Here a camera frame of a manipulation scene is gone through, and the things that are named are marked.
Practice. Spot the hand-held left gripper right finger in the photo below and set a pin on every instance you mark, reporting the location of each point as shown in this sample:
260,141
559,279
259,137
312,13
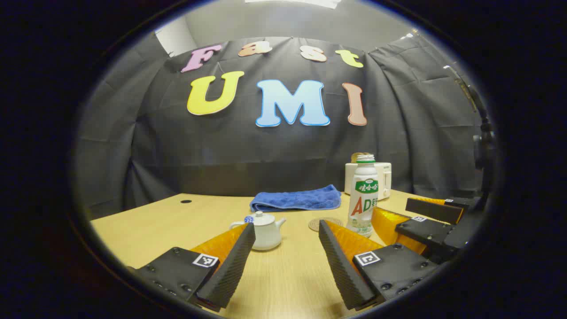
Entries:
341,270

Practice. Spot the round cork coaster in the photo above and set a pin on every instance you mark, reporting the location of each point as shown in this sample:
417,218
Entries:
315,225

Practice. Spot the white green-label water bottle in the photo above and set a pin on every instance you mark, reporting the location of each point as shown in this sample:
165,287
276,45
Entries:
363,204

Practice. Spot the blue towel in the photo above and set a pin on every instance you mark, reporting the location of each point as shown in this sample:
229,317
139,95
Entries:
297,199

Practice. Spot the brown bread slice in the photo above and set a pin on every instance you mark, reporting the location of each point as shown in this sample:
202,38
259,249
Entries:
354,156

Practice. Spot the white ceramic teacup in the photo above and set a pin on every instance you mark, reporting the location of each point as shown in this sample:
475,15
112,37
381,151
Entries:
268,237

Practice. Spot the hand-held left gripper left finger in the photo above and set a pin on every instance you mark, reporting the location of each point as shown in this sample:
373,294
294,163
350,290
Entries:
230,270

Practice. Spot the white toaster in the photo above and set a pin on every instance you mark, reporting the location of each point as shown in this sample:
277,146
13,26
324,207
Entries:
384,177

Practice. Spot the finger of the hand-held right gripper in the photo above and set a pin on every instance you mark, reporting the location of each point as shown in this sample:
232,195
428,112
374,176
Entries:
432,210
421,230

